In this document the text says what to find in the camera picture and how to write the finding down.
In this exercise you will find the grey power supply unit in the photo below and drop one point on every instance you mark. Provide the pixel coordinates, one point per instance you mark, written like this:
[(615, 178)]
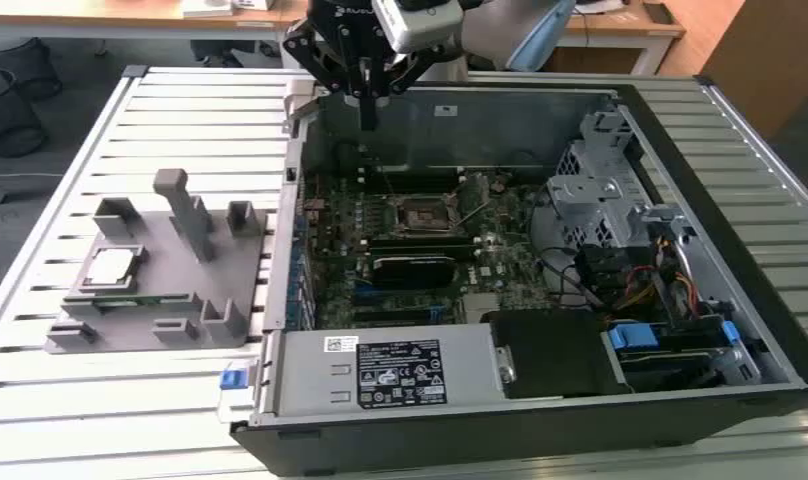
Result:
[(298, 370)]

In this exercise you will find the black expansion slot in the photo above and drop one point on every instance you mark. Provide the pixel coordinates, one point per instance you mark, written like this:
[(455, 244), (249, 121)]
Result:
[(398, 315)]

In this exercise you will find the silver metal drive cage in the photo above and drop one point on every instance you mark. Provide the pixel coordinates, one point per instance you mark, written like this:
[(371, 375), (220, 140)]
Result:
[(591, 200)]

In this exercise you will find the black RAM slot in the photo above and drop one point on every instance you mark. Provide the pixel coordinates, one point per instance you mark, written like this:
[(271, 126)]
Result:
[(418, 251), (418, 241), (411, 177)]

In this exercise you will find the black graphics card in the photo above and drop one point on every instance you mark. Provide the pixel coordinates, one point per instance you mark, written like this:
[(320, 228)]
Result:
[(414, 272)]

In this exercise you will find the black rating label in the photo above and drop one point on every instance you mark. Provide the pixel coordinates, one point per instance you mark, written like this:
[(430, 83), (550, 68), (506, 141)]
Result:
[(400, 372)]

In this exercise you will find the white box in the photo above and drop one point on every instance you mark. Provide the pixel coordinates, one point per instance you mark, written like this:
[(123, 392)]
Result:
[(207, 7)]

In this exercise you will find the blue plastic clip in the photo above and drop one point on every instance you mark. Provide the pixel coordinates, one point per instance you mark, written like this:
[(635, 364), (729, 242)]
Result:
[(729, 334)]

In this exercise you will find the grey parts rack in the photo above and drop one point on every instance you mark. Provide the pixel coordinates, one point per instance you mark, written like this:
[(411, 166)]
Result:
[(177, 280)]

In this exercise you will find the brown wooden cabinet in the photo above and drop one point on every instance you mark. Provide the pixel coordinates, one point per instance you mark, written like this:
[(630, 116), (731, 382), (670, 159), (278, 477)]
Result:
[(765, 60)]

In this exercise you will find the black mesh waste bin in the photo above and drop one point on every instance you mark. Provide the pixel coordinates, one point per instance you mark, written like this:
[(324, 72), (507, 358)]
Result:
[(7, 115), (40, 65)]

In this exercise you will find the CPU socket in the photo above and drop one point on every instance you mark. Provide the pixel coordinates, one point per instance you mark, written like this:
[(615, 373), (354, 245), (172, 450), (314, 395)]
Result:
[(426, 215)]

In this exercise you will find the wooden desk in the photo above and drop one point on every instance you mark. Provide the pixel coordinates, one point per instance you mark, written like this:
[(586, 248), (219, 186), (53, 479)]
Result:
[(111, 20)]

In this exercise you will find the black PC case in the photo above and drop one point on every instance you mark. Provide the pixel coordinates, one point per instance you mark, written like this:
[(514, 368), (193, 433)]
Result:
[(444, 445)]

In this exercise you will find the blue disk carrier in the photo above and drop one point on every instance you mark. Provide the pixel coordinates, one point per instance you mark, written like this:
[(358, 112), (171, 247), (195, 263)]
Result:
[(631, 337)]

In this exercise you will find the silver heat sink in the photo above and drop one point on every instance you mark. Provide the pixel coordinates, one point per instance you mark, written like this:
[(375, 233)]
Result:
[(480, 307)]

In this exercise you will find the green motherboard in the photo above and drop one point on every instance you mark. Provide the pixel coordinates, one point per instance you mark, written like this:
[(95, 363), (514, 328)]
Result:
[(504, 240)]

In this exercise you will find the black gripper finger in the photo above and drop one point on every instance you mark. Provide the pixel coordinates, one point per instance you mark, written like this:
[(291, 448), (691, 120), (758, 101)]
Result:
[(411, 70), (324, 65)]

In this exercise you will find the green RAM stick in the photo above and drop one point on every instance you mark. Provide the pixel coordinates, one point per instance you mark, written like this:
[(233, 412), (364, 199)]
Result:
[(151, 300)]

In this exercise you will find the silver CPU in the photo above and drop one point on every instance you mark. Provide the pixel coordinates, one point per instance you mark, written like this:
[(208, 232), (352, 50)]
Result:
[(113, 265)]

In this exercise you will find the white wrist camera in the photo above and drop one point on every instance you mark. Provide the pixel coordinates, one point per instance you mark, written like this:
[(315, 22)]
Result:
[(424, 25)]

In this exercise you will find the blue case latch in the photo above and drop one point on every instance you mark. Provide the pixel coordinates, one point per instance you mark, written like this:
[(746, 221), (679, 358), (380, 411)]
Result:
[(233, 380)]

